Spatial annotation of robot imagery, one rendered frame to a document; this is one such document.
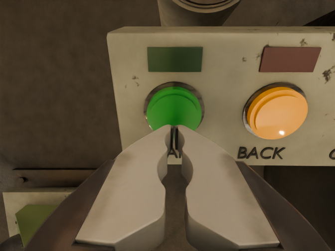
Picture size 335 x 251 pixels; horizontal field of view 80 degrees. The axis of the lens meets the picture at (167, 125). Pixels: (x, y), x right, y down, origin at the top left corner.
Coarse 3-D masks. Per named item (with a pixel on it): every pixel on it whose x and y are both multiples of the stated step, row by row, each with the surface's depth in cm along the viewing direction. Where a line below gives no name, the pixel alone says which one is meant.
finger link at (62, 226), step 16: (112, 160) 9; (96, 176) 9; (80, 192) 8; (96, 192) 8; (64, 208) 7; (80, 208) 7; (48, 224) 7; (64, 224) 7; (80, 224) 7; (32, 240) 6; (48, 240) 6; (64, 240) 6
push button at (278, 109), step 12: (264, 96) 14; (276, 96) 14; (288, 96) 13; (300, 96) 14; (252, 108) 14; (264, 108) 14; (276, 108) 14; (288, 108) 14; (300, 108) 14; (252, 120) 15; (264, 120) 14; (276, 120) 14; (288, 120) 14; (300, 120) 14; (264, 132) 15; (276, 132) 15; (288, 132) 15
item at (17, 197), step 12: (12, 192) 69; (24, 192) 69; (36, 192) 69; (48, 192) 69; (60, 192) 69; (12, 204) 70; (24, 204) 70; (36, 204) 70; (48, 204) 70; (12, 216) 71; (12, 228) 72
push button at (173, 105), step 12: (156, 96) 14; (168, 96) 14; (180, 96) 14; (192, 96) 14; (156, 108) 14; (168, 108) 14; (180, 108) 14; (192, 108) 14; (156, 120) 14; (168, 120) 14; (180, 120) 14; (192, 120) 14
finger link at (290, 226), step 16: (256, 176) 8; (256, 192) 8; (272, 192) 8; (272, 208) 7; (288, 208) 7; (272, 224) 7; (288, 224) 7; (304, 224) 7; (288, 240) 6; (304, 240) 6; (320, 240) 6
